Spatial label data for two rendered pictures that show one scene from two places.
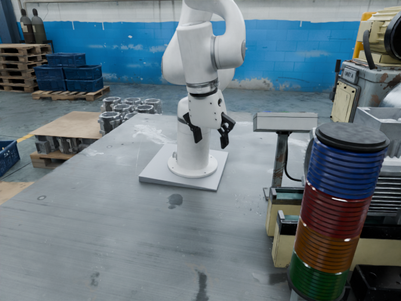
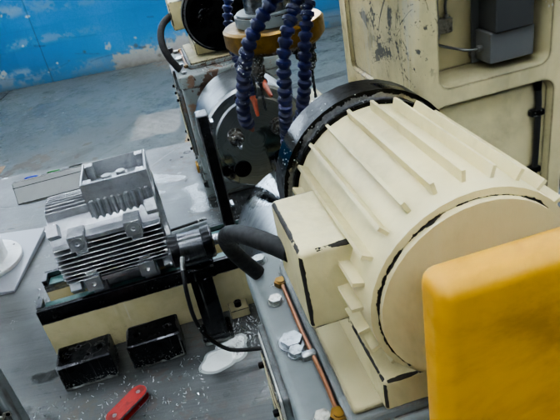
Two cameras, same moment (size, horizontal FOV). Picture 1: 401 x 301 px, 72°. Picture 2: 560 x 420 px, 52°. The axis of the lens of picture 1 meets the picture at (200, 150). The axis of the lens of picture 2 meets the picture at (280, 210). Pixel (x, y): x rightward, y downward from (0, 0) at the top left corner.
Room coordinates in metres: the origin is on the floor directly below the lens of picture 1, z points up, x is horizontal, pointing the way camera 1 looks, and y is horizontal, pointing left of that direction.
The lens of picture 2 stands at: (-0.51, -0.46, 1.55)
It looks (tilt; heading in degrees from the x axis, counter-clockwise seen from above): 30 degrees down; 348
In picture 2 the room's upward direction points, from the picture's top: 11 degrees counter-clockwise
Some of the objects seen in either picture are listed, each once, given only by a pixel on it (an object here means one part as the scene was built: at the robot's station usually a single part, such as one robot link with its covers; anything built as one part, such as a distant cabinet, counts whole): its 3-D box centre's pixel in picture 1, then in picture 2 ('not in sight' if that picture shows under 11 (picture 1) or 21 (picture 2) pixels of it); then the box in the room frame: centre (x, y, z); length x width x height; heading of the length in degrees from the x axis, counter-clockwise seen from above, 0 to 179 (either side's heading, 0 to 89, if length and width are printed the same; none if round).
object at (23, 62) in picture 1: (18, 67); not in sight; (6.20, 3.97, 0.45); 1.26 x 0.86 x 0.89; 77
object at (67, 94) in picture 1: (70, 75); not in sight; (5.45, 2.54, 0.39); 1.20 x 0.80 x 0.79; 85
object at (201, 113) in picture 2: not in sight; (217, 182); (0.37, -0.56, 1.12); 0.04 x 0.03 x 0.26; 86
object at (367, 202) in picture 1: (333, 201); not in sight; (0.23, -0.14, 1.14); 0.06 x 0.06 x 0.04
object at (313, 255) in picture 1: (325, 236); not in sight; (0.23, -0.14, 1.10); 0.06 x 0.06 x 0.04
